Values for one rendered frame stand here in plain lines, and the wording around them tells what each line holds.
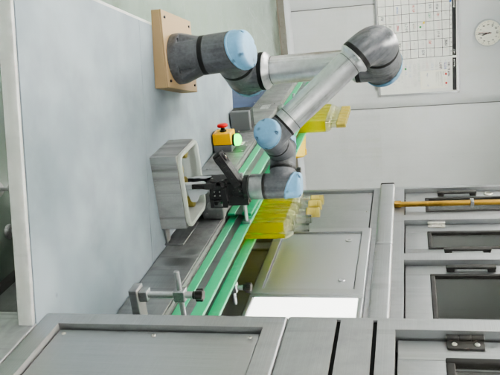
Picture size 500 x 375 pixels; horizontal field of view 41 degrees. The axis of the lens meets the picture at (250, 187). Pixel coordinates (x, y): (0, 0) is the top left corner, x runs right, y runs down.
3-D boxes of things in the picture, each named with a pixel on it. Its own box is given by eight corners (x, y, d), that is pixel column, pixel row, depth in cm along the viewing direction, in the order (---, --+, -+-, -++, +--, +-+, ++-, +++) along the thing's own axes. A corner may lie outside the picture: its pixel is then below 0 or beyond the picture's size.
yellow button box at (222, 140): (213, 152, 249) (232, 151, 247) (210, 133, 247) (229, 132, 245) (217, 146, 256) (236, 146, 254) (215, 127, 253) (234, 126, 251)
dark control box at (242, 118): (230, 131, 274) (250, 130, 272) (228, 112, 272) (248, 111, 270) (235, 126, 282) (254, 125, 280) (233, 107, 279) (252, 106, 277)
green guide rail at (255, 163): (225, 195, 214) (248, 194, 212) (224, 192, 213) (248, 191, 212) (301, 78, 373) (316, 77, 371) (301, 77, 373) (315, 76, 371)
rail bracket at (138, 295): (114, 340, 156) (207, 342, 151) (100, 276, 150) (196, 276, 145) (122, 329, 160) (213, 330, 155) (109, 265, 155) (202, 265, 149)
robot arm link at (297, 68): (218, 45, 206) (399, 27, 189) (234, 67, 219) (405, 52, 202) (214, 80, 203) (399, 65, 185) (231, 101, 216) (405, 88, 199)
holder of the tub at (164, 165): (164, 245, 198) (189, 245, 197) (149, 157, 189) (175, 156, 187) (181, 222, 214) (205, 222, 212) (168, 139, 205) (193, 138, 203)
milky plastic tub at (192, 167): (162, 230, 196) (191, 229, 194) (150, 157, 189) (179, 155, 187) (181, 207, 212) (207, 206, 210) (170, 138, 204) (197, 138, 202)
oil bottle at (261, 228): (229, 239, 219) (294, 239, 214) (227, 224, 217) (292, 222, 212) (233, 232, 224) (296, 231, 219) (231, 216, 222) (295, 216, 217)
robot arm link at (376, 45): (403, 24, 176) (268, 153, 178) (407, 45, 186) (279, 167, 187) (372, 1, 181) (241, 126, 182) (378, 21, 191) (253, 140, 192)
